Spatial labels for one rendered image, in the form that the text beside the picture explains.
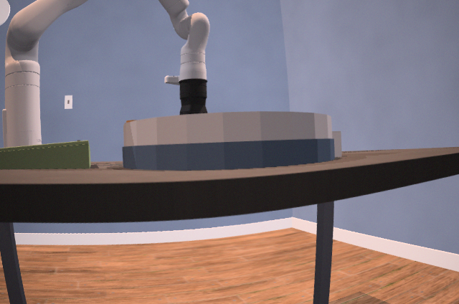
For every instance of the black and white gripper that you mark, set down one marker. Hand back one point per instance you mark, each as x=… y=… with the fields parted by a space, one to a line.
x=193 y=87

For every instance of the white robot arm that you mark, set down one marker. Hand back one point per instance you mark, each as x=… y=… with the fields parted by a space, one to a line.
x=21 y=116

